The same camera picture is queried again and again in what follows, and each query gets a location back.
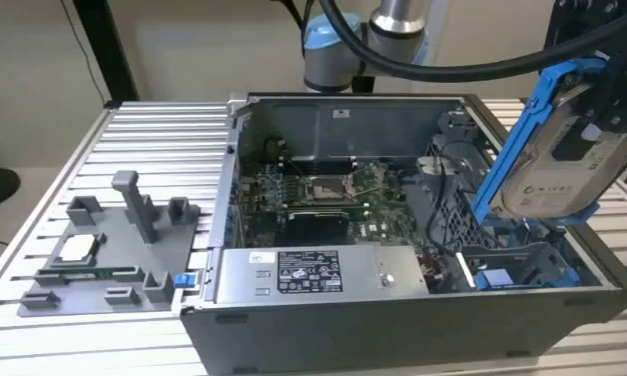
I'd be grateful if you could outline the black disk wire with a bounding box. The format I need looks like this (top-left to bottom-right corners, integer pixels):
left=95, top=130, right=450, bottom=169
left=428, top=140, right=473, bottom=255

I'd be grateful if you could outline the open black PC case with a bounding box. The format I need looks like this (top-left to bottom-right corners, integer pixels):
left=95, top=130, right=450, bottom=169
left=181, top=92, right=627, bottom=376

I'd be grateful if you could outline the red and black wire bundle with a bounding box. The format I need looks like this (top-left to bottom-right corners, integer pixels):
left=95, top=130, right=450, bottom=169
left=417, top=252, right=452, bottom=281

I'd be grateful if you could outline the silver power supply unit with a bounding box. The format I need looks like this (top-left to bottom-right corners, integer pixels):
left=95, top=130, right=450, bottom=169
left=214, top=245, right=432, bottom=306

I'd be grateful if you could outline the grey plastic parts rack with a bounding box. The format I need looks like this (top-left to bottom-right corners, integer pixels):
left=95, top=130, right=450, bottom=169
left=16, top=170, right=203, bottom=317

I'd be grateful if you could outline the green RAM stick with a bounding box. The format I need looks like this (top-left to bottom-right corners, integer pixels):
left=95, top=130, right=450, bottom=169
left=39, top=266, right=141, bottom=280

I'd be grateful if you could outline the metal socket cover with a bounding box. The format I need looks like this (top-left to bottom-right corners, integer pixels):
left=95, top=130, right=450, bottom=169
left=346, top=164, right=388, bottom=197

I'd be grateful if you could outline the black metal post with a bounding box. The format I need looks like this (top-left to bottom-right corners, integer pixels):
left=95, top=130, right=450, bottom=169
left=72, top=0, right=141, bottom=103

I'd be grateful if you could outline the silver CPU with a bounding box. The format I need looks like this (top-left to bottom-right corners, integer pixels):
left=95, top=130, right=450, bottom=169
left=56, top=237, right=99, bottom=262

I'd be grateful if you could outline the green motherboard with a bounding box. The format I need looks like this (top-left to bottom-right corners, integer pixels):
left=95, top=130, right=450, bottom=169
left=238, top=156, right=425, bottom=248

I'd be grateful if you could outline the grey metal disk bay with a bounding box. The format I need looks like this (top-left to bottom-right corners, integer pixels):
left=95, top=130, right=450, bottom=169
left=416, top=111, right=606, bottom=293

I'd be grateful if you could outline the CPU socket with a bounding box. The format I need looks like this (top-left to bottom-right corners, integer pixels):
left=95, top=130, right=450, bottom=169
left=306, top=174, right=355, bottom=203

